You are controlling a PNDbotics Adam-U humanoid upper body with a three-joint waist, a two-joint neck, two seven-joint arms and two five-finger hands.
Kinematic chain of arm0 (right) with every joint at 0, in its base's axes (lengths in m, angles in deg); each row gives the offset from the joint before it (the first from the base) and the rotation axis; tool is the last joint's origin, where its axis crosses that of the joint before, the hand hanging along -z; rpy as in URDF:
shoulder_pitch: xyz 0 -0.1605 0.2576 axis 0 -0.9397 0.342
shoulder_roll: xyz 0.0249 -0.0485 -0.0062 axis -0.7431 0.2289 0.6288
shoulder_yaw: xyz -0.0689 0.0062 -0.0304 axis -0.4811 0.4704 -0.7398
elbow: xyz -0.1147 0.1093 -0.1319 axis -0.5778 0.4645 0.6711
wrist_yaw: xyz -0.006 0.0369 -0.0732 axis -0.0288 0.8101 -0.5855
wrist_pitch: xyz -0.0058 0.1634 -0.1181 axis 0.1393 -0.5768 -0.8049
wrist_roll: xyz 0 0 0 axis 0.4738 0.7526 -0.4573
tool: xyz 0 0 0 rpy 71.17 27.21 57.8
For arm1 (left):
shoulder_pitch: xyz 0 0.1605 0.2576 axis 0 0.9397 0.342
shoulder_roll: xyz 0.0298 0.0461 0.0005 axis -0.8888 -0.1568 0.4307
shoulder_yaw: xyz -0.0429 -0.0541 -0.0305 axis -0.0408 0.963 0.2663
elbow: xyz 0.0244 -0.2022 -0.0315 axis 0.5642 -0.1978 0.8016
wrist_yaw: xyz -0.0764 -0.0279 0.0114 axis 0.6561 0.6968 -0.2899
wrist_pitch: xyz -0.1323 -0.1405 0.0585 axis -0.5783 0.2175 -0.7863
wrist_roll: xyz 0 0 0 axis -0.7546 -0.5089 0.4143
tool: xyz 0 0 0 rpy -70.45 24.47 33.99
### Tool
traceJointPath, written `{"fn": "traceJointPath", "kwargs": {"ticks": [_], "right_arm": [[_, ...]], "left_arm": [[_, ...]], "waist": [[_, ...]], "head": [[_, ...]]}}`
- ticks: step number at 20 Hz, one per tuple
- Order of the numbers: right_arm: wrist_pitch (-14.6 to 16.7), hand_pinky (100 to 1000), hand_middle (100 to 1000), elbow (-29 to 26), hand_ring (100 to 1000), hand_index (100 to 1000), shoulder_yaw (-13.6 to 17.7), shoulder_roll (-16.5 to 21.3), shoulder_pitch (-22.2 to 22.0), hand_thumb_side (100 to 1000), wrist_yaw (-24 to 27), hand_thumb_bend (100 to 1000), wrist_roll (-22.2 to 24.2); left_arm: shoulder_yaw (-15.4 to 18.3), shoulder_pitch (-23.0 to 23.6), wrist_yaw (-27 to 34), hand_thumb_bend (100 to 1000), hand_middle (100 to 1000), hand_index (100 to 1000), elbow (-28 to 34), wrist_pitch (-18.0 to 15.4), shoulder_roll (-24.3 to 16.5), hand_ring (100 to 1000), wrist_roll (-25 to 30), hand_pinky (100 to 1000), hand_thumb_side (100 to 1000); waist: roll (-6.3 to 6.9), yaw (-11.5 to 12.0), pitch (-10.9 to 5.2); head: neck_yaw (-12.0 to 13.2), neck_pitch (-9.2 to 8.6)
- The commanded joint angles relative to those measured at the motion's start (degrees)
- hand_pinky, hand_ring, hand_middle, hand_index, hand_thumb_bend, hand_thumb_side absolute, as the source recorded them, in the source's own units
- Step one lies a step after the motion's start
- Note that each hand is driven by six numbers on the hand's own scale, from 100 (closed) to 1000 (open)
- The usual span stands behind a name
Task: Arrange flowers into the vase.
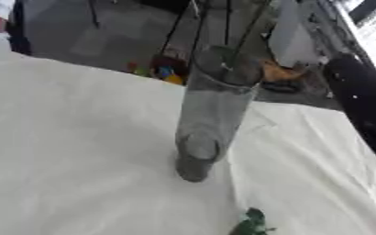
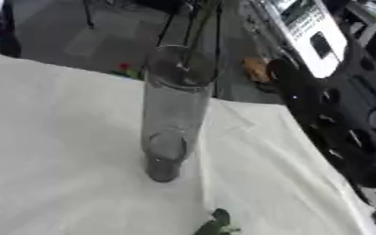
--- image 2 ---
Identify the person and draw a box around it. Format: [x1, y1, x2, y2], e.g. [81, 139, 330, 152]
[0, 0, 23, 59]

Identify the thin black stand leg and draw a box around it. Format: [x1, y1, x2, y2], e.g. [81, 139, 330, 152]
[80, 0, 97, 30]

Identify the orange object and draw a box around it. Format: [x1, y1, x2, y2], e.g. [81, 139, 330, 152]
[240, 56, 273, 85]

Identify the red flower with green leaves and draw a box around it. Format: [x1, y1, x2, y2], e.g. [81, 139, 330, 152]
[109, 62, 147, 81]

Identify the tall clear glass vase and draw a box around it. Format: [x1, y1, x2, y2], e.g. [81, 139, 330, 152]
[138, 44, 219, 184]

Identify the white flower with green leaves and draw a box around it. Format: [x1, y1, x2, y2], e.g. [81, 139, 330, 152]
[193, 207, 245, 235]

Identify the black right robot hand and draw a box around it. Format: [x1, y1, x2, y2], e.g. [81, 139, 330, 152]
[265, 57, 376, 219]

